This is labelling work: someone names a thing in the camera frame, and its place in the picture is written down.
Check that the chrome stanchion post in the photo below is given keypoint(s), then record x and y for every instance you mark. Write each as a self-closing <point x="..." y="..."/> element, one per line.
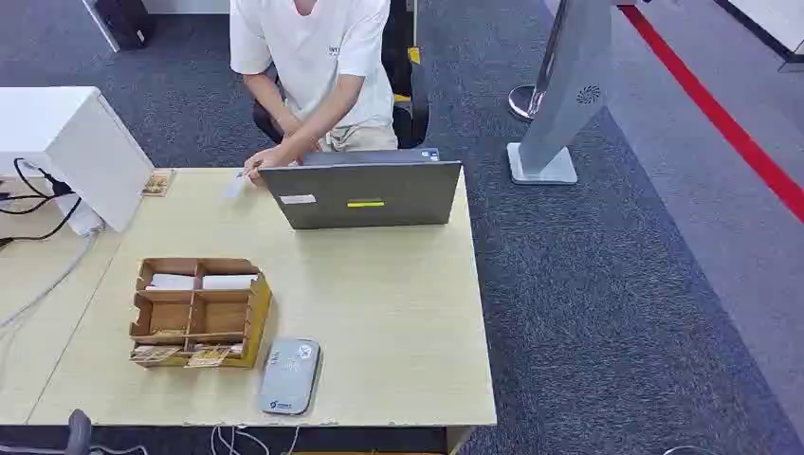
<point x="526" y="100"/>

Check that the person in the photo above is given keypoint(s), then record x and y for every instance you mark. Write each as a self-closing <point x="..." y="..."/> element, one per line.
<point x="314" y="56"/>

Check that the white card stack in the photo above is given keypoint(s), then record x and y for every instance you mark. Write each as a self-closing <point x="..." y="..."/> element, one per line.
<point x="229" y="282"/>
<point x="171" y="282"/>

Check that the person's left hand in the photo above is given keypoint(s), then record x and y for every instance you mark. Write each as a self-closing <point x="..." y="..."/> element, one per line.
<point x="264" y="161"/>

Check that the wooden card box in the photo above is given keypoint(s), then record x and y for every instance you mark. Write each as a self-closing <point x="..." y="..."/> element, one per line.
<point x="245" y="314"/>

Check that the person's right hand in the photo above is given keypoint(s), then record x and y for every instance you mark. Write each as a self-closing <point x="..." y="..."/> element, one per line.
<point x="295" y="129"/>

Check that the small wooden card holder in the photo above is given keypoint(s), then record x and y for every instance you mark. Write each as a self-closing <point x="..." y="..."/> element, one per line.
<point x="157" y="183"/>

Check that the grey laptop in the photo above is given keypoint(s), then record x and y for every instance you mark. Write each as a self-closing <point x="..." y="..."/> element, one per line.
<point x="364" y="188"/>

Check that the small white card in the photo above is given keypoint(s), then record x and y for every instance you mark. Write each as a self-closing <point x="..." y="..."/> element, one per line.
<point x="234" y="187"/>

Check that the printed card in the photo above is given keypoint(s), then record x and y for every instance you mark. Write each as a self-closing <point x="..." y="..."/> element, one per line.
<point x="210" y="356"/>
<point x="152" y="353"/>

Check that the white cabinet box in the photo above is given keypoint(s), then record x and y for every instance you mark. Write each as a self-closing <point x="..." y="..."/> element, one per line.
<point x="75" y="144"/>

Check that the grey card reader pad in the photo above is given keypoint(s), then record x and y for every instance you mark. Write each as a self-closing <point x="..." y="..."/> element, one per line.
<point x="289" y="375"/>

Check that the red floor tape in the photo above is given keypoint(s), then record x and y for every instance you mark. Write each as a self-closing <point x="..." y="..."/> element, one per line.
<point x="716" y="116"/>

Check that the white partition with dark base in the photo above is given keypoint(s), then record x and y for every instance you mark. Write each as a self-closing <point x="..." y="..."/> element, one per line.
<point x="769" y="25"/>

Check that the grey kiosk stand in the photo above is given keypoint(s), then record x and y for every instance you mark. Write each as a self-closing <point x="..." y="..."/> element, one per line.
<point x="568" y="94"/>

